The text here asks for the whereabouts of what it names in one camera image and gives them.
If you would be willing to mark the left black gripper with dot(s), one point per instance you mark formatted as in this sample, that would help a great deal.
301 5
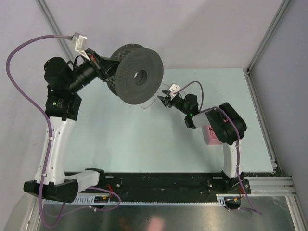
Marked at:
104 66

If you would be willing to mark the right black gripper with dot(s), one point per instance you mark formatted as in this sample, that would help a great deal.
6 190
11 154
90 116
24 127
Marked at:
166 102

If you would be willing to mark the black cable spool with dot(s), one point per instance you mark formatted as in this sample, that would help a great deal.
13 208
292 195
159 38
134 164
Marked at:
139 74

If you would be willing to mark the pink plastic box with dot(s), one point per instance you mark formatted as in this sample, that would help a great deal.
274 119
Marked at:
210 136

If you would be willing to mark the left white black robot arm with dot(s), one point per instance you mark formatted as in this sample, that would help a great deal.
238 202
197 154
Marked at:
64 80

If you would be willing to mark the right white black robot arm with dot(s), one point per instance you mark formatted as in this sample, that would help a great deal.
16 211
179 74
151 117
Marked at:
225 122

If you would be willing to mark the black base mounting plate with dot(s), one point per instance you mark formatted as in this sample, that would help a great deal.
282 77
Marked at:
154 185

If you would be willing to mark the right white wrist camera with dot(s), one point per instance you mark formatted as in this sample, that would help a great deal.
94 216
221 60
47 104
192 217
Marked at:
174 89

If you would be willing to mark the left aluminium frame post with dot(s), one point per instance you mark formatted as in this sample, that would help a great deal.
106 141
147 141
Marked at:
54 28

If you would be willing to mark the aluminium frame post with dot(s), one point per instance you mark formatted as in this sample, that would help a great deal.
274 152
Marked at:
280 14
54 28

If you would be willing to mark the grey slotted cable duct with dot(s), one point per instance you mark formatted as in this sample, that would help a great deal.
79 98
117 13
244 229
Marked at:
199 199

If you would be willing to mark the right aluminium frame post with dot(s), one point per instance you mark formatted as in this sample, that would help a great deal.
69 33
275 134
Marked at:
280 14

